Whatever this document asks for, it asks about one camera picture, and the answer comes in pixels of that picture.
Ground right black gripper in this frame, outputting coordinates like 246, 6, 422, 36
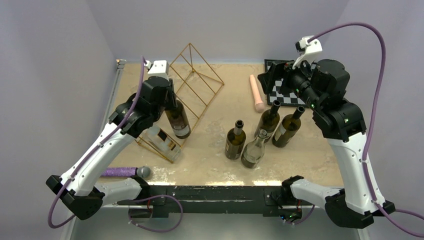
258, 53, 324, 111

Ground dark green wine bottle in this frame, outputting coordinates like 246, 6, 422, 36
165, 100, 191, 139

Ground clear glass liquor bottle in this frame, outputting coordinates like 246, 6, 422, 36
145, 125, 181, 163

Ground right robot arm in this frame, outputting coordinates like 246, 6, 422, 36
257, 59, 396, 229

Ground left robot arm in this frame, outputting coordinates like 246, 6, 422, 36
46, 76, 176, 220

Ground dark green bottle rear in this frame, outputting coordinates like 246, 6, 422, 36
254, 100, 281, 143

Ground dark green bottle right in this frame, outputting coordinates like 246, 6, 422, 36
271, 106, 305, 148

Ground clear brown-tinted bottle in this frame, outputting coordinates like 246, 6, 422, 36
241, 129, 267, 169

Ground black white chessboard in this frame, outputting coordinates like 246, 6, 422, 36
266, 79, 308, 108

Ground purple glitter microphone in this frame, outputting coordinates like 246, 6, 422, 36
100, 166, 152, 179

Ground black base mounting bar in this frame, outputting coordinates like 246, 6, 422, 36
117, 185, 311, 218

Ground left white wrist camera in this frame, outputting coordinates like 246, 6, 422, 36
143, 60, 170, 80

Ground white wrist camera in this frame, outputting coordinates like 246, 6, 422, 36
143, 60, 170, 80
292, 35, 323, 70

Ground pink cylindrical handle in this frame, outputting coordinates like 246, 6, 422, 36
249, 74, 265, 113

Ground gold wire wine rack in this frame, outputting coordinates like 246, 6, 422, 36
135, 42, 225, 164

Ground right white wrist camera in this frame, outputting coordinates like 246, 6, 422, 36
292, 35, 323, 70

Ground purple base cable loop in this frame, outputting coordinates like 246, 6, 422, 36
127, 194, 185, 233

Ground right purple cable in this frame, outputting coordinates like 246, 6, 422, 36
308, 22, 424, 239

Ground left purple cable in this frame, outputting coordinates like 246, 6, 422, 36
47, 55, 148, 229

